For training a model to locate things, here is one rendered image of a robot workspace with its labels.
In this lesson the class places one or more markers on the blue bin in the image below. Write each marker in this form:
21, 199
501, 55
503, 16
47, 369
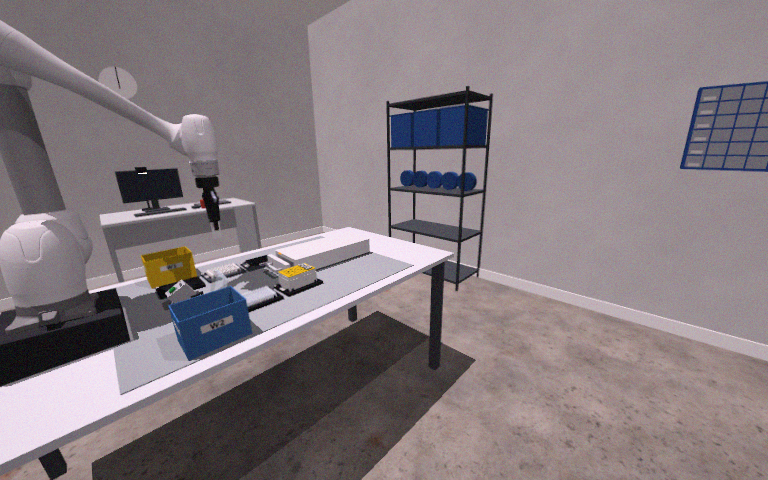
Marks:
214, 325

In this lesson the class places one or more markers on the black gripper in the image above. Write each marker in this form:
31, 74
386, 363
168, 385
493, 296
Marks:
210, 197

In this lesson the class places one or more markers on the grey bench mat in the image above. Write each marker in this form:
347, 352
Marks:
155, 351

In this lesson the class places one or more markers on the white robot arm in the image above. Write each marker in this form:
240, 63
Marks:
41, 260

